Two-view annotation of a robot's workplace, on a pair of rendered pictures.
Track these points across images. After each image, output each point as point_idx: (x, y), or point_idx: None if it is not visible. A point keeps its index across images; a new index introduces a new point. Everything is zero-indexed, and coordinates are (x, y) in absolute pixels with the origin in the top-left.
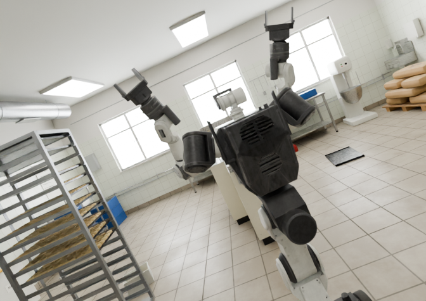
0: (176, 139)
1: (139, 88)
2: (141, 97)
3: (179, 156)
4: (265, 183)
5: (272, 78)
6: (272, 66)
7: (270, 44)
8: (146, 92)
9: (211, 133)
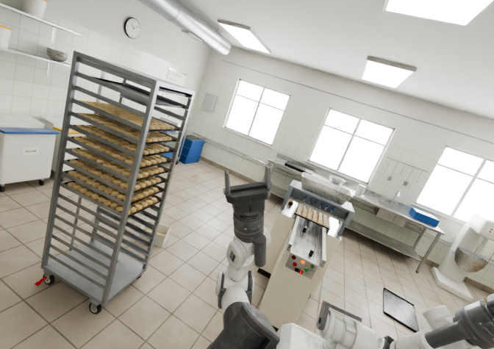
0: (244, 268)
1: (252, 199)
2: (243, 209)
3: (232, 276)
4: None
5: (428, 341)
6: (450, 336)
7: (481, 308)
8: (256, 207)
9: (278, 342)
